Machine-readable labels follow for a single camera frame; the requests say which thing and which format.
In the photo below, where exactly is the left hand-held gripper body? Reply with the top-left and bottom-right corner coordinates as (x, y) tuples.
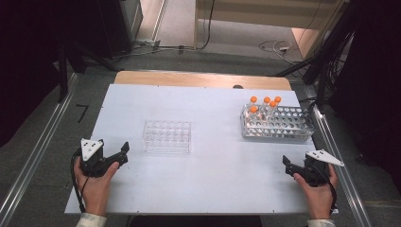
(78, 137), (121, 179)

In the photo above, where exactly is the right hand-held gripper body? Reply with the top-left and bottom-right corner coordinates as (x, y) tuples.
(297, 148), (345, 188)

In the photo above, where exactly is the metal tube rack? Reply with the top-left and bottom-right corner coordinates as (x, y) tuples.
(239, 103), (316, 142)

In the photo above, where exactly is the clear plastic tube rack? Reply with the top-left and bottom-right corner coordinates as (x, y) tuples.
(141, 119), (192, 154)

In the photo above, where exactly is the person's right hand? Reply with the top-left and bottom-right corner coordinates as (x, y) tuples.
(292, 166), (340, 220)

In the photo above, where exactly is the person's left hand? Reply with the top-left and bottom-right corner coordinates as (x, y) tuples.
(74, 161), (120, 218)

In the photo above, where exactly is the black metal stand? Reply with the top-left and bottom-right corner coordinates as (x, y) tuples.
(273, 3), (358, 105)
(57, 43), (69, 104)

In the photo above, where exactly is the dark grey cabinet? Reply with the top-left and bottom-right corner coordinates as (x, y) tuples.
(96, 0), (144, 60)

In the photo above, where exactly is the beige wooden shelf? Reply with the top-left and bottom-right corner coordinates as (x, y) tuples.
(193, 0), (348, 50)

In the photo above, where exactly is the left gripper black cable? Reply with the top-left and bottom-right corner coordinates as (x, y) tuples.
(69, 148), (87, 214)

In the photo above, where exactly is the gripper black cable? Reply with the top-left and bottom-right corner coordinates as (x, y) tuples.
(311, 164), (339, 216)
(69, 148), (87, 214)

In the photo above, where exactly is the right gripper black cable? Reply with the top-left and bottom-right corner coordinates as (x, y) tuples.
(311, 164), (339, 216)

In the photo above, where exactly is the aluminium floor rail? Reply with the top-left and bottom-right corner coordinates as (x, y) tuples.
(0, 73), (78, 227)
(310, 94), (374, 227)

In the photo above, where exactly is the white floor cable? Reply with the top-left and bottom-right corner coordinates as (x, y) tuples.
(257, 39), (295, 59)

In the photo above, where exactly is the black hanging cable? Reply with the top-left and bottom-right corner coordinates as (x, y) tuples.
(194, 0), (217, 51)

